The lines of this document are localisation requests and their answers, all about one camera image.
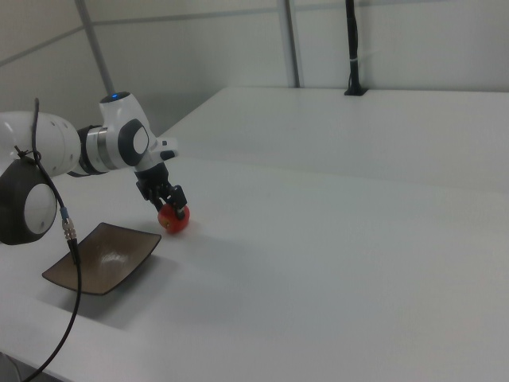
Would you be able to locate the square brown ceramic plate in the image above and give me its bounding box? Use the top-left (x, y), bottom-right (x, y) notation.
top-left (41, 221), bottom-right (163, 297)

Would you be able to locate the black cable with metal connector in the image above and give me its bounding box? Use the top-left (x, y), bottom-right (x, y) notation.
top-left (0, 97), bottom-right (85, 382)

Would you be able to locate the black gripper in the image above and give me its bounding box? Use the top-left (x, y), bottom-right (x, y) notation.
top-left (134, 162), bottom-right (188, 220)

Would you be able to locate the grey partition corner post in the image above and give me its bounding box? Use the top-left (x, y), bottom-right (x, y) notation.
top-left (74, 0), bottom-right (115, 96)

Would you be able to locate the black camera stand pole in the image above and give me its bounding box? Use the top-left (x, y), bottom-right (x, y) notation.
top-left (343, 0), bottom-right (369, 98)

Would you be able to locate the red apple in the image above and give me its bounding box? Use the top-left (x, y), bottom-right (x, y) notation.
top-left (157, 202), bottom-right (192, 236)

